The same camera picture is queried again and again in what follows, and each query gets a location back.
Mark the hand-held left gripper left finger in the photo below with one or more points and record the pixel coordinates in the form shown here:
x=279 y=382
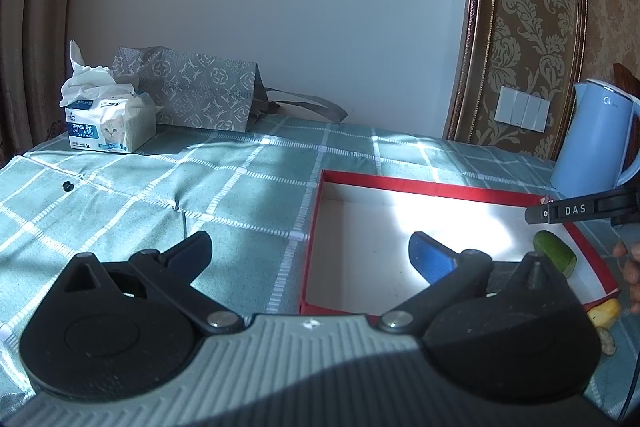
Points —
x=197 y=253

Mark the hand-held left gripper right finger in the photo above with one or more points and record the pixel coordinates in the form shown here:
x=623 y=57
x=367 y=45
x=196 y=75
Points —
x=431 y=258

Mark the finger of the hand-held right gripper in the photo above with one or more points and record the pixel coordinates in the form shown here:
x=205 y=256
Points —
x=570 y=210

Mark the short green cucumber piece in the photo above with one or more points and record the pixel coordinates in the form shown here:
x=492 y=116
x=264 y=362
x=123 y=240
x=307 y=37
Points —
x=552 y=252

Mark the red cardboard tray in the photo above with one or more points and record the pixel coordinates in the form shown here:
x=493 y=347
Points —
x=360 y=247

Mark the yellow jackfruit piece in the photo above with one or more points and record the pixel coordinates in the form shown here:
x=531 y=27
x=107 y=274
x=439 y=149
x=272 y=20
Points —
x=604 y=313

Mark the person's right hand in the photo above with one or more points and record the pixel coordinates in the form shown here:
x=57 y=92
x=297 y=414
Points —
x=634 y=269

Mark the blue electric kettle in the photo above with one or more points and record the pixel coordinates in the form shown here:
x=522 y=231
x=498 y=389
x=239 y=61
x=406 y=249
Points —
x=590 y=142

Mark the brown wooden chair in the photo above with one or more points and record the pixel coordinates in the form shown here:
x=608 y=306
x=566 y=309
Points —
x=629 y=79

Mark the small black button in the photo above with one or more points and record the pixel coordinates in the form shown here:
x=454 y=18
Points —
x=66 y=186

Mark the tissue pack with cat print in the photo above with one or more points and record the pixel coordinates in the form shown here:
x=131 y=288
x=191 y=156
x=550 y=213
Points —
x=112 y=122

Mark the grey patterned gift bag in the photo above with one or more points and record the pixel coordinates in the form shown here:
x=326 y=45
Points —
x=205 y=89

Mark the brown patterned curtain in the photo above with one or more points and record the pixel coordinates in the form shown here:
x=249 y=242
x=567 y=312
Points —
x=30 y=32

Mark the white wall switch panel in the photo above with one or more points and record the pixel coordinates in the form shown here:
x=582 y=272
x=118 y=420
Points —
x=522 y=109

